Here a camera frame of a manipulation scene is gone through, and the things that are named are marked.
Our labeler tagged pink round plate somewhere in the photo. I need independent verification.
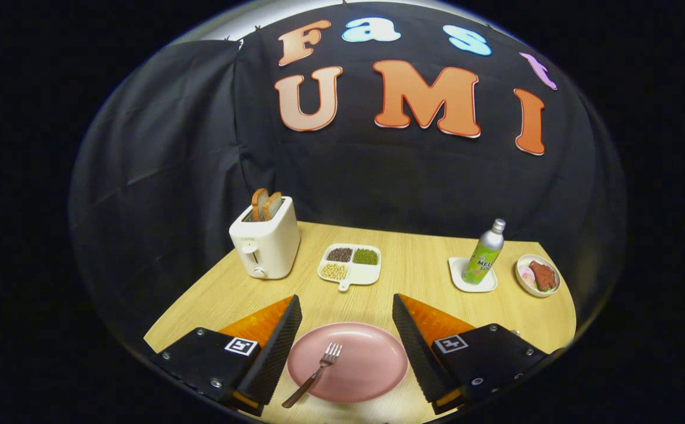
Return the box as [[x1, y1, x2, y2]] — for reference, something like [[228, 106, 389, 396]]
[[287, 322, 409, 404]]

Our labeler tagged green soda bottle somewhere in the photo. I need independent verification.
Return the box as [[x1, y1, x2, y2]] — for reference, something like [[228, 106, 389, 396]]
[[462, 218, 507, 285]]

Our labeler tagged white oval plate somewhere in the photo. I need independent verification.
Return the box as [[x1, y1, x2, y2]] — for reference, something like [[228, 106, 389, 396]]
[[515, 254, 561, 298]]

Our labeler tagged white toaster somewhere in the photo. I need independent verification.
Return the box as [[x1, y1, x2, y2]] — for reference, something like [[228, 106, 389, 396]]
[[229, 196, 301, 280]]

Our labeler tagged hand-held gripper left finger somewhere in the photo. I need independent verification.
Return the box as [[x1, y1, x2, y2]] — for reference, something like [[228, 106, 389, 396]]
[[151, 294, 303, 417]]

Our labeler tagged white divided dish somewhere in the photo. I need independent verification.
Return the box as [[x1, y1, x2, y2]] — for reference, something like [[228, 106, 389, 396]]
[[317, 243, 382, 293]]

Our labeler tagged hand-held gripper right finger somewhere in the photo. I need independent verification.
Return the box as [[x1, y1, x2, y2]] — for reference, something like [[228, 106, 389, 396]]
[[392, 293, 555, 416]]

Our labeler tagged red-brown meat piece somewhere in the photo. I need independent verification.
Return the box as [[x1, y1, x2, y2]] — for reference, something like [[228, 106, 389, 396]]
[[530, 261, 557, 292]]

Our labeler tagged metal fork with wooden handle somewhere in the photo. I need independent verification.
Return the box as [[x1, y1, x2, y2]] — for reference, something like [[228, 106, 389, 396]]
[[282, 342, 343, 409]]

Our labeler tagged white square coaster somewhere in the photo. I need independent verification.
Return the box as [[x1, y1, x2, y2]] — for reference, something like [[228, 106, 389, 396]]
[[448, 257, 498, 293]]

